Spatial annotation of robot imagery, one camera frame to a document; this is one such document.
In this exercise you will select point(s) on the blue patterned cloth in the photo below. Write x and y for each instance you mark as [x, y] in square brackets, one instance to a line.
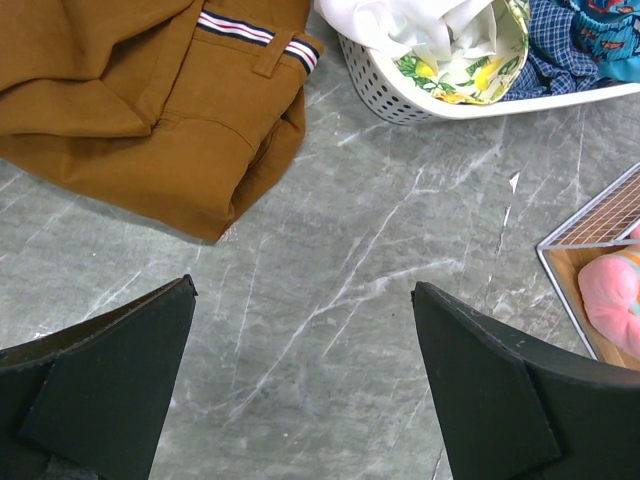
[576, 46]

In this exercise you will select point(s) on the pink frog plush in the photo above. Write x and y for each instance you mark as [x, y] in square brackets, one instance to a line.
[609, 289]

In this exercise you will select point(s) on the white laundry basket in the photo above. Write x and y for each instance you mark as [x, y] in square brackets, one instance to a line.
[394, 98]

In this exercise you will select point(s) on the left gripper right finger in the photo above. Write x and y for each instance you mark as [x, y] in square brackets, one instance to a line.
[511, 406]

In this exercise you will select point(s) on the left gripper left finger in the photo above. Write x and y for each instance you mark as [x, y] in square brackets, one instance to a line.
[97, 393]

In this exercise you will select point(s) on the brown garment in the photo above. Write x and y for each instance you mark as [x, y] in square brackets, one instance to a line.
[185, 112]

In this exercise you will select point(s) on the white wire wooden shelf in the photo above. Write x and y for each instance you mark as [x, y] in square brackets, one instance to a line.
[600, 227]

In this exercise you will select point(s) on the white green cloth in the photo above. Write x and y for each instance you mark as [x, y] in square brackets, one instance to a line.
[458, 51]

